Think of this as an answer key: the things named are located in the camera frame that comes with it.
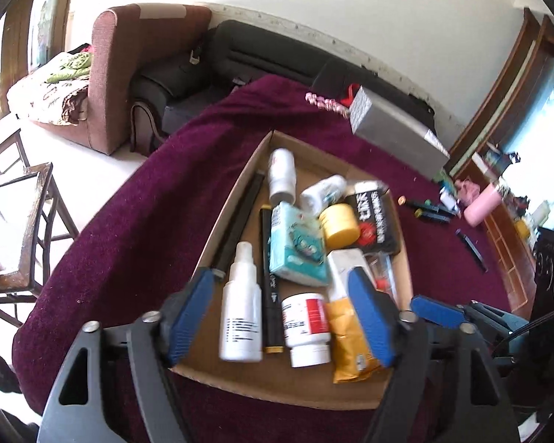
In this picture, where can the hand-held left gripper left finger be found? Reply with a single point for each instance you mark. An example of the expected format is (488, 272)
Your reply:
(189, 318)

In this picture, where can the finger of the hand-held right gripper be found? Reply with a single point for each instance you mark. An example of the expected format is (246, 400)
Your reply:
(436, 310)

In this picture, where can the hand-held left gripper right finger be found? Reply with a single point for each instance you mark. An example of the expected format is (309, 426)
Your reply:
(371, 318)

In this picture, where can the yellow snack packet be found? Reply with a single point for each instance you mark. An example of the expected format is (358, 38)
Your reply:
(348, 348)

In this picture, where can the clear package orange contents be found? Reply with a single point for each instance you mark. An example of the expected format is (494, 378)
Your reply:
(384, 271)

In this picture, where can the white spray bottle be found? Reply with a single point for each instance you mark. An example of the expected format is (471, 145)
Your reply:
(241, 314)

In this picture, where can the white bottle red label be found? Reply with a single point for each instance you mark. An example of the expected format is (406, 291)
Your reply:
(304, 327)

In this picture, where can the black marker yellow tip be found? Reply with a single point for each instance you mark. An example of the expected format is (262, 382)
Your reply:
(271, 304)

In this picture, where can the black snack packet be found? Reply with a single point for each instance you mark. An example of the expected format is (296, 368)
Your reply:
(374, 226)

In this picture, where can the yellow jar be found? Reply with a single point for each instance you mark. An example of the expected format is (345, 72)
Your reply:
(339, 228)

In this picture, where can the teal cartoon tissue pack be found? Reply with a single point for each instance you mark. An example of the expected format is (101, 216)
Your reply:
(298, 249)

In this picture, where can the cardboard box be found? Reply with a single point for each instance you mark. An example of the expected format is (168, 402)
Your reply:
(281, 378)

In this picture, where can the long black stick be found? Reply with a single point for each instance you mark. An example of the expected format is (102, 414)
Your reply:
(240, 221)

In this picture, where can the white bottle green print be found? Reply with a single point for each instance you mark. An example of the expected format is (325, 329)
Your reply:
(323, 192)

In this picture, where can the small white bottle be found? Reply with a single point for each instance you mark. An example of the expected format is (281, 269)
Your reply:
(281, 175)

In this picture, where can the wooden brick-pattern counter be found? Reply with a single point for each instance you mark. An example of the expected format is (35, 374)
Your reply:
(508, 258)

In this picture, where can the yellow box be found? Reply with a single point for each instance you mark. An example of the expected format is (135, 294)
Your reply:
(522, 228)

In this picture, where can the black pen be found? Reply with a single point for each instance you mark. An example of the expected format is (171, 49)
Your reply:
(471, 249)

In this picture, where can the black marker green tip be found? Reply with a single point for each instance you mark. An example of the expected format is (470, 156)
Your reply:
(443, 210)

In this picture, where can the pink thermos bottle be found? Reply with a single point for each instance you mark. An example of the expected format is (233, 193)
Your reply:
(480, 207)

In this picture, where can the purple tablecloth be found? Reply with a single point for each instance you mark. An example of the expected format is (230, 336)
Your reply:
(143, 221)

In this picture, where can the black marker orange tip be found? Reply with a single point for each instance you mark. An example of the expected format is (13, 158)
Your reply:
(418, 204)

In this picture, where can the white multi-port adapter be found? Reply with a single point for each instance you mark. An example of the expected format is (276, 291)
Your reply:
(448, 199)

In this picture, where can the pink cloth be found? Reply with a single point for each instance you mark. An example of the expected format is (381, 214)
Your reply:
(468, 189)

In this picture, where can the grey rectangular box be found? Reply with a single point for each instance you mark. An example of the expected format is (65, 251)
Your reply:
(397, 134)

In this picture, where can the red bag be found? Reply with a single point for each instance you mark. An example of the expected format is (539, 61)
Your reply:
(349, 94)

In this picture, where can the black bag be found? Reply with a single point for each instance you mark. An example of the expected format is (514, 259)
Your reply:
(166, 83)

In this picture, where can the dark wooden chair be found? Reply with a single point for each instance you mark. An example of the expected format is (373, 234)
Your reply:
(7, 152)

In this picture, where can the floral bedding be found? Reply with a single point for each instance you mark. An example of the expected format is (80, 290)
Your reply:
(41, 97)

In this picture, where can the brown armchair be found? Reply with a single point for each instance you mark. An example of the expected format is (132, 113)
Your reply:
(134, 55)

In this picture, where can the black sofa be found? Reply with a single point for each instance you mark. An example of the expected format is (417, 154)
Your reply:
(267, 50)

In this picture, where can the green patterned cloth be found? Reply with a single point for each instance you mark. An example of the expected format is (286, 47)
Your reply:
(71, 65)

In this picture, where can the wooden window frame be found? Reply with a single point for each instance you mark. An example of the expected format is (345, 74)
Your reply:
(512, 78)

